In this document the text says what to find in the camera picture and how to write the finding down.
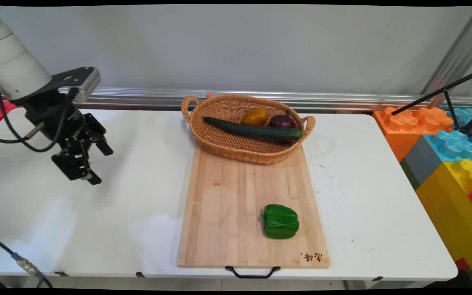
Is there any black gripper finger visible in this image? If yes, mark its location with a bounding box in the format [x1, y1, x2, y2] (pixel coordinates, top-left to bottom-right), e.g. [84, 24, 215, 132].
[52, 139, 102, 186]
[84, 113, 114, 157]

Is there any woven wicker basket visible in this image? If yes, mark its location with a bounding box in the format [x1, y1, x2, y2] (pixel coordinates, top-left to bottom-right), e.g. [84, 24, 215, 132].
[181, 94, 316, 165]

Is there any orange foam building block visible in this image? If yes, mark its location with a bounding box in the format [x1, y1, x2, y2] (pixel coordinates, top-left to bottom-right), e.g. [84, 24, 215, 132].
[373, 106, 454, 163]

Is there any green bell pepper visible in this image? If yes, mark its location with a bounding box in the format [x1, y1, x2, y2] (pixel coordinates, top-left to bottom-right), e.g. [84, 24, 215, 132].
[261, 204, 300, 240]

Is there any wooden cutting board with handle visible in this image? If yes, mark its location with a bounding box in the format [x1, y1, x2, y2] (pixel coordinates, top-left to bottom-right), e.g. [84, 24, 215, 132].
[177, 141, 331, 279]

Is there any yellow orange round fruit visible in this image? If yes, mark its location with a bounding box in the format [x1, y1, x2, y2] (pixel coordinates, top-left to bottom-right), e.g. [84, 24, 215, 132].
[242, 108, 268, 126]

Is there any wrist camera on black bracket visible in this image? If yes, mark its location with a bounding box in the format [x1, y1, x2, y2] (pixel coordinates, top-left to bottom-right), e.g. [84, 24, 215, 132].
[23, 67, 101, 105]

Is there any gray foam building block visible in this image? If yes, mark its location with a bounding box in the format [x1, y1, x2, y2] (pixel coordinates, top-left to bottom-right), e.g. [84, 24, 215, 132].
[400, 135, 444, 190]

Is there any horizontal aluminium rail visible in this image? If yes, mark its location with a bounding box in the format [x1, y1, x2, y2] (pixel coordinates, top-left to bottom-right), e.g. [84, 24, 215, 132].
[58, 85, 472, 111]

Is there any purple onion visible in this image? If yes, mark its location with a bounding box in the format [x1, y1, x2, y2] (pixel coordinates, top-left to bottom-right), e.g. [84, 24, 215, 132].
[269, 110, 297, 129]

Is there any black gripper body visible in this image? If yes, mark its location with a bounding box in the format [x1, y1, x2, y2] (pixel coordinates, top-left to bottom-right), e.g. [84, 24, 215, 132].
[24, 91, 94, 153]

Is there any dark green cucumber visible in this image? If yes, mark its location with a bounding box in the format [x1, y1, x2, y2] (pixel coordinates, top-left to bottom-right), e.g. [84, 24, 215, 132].
[202, 116, 303, 143]

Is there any blue foam building block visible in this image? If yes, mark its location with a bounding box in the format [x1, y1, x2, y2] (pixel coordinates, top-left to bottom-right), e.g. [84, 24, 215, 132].
[446, 107, 472, 132]
[424, 130, 472, 163]

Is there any black tripod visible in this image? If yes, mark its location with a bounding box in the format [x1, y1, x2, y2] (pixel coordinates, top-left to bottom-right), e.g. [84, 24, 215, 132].
[391, 67, 472, 138]

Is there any thin black camera cable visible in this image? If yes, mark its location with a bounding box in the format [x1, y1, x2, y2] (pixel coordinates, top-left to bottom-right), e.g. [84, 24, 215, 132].
[0, 68, 77, 153]

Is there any black cable with silver connector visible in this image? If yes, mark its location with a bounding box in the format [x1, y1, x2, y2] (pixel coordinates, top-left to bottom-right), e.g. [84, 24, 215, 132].
[0, 233, 54, 288]

